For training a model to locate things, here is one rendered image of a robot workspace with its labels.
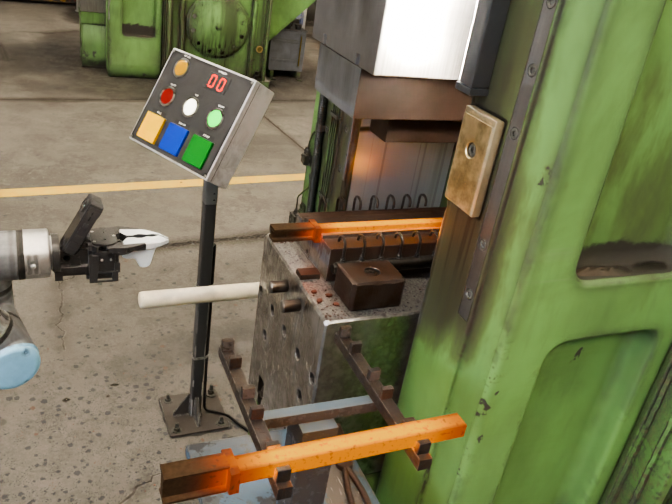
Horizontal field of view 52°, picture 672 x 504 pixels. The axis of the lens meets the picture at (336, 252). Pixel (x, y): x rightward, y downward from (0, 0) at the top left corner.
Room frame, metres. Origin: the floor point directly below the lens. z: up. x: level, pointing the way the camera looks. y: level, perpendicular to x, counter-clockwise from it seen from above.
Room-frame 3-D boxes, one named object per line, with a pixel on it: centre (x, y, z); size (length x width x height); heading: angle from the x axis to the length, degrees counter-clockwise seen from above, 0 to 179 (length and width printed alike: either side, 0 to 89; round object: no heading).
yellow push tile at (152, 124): (1.77, 0.55, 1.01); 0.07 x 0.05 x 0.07; 53
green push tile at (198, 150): (1.64, 0.39, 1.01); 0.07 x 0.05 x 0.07; 53
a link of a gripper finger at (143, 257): (1.14, 0.36, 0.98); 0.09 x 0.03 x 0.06; 118
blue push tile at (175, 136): (1.70, 0.47, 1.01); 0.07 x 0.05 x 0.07; 53
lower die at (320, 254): (1.44, -0.13, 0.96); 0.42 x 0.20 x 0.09; 118
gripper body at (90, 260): (1.11, 0.46, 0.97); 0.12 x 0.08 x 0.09; 118
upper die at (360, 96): (1.44, -0.13, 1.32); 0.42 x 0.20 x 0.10; 118
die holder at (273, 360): (1.40, -0.16, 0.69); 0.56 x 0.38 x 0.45; 118
